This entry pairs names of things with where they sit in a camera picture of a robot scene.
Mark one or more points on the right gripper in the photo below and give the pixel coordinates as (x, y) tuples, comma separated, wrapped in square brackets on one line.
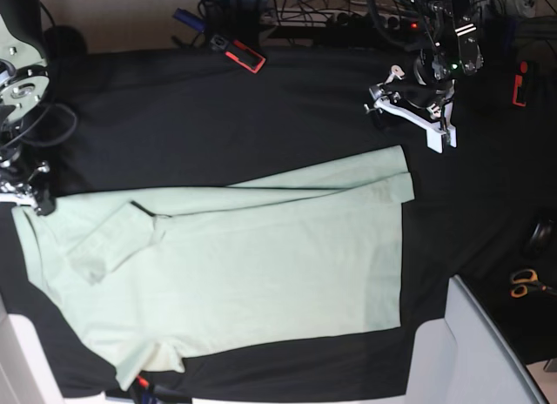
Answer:
[(24, 176)]

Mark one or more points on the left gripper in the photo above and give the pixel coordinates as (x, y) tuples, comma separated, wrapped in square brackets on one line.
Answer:
[(415, 92)]

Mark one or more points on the light green T-shirt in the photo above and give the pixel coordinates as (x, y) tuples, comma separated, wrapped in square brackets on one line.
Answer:
[(149, 278)]

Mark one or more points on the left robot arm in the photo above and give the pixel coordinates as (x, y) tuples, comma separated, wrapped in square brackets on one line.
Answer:
[(443, 37)]

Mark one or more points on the white power strip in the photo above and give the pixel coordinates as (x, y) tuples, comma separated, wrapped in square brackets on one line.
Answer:
[(309, 18)]

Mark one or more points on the black table cloth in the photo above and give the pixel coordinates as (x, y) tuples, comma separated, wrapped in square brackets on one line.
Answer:
[(187, 117)]

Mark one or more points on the red and black clamp right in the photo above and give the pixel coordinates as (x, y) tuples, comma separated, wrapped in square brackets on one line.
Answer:
[(521, 84)]

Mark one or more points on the blue cylinder right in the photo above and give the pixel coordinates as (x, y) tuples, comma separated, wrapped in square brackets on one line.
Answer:
[(507, 36)]

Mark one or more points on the white chair left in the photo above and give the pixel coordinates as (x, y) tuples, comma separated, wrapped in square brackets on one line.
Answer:
[(26, 377)]

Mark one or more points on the white chair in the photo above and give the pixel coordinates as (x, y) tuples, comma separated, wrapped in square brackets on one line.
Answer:
[(463, 358), (26, 377)]

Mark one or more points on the black tape roll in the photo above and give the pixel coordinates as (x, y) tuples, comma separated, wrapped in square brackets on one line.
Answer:
[(539, 238)]

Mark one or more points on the red clamp bottom edge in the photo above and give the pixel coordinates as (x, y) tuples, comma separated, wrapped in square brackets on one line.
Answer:
[(143, 392)]

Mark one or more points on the white chair right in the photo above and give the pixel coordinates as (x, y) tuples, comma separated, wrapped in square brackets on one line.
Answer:
[(463, 358)]

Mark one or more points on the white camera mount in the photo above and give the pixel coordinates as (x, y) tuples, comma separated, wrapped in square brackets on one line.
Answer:
[(19, 198), (440, 132)]

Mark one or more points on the orange handled scissors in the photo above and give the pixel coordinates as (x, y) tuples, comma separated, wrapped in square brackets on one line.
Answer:
[(526, 281)]

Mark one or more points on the blue handle clamp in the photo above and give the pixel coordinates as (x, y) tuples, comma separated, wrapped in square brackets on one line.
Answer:
[(189, 19)]

